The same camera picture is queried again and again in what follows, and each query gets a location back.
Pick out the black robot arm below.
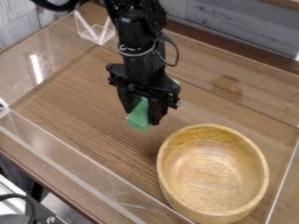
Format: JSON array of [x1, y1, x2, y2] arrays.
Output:
[[102, 0, 181, 125]]

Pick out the black cable bottom left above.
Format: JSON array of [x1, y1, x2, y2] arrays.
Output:
[[0, 193, 38, 224]]

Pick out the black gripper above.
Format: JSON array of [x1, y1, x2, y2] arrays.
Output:
[[106, 47, 170, 125]]

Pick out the clear acrylic corner bracket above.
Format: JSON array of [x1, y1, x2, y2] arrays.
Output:
[[73, 10, 116, 46]]

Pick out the green rectangular block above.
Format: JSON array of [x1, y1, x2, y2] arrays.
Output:
[[125, 78, 181, 133]]

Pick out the brown wooden bowl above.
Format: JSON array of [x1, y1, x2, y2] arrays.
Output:
[[156, 124, 269, 224]]

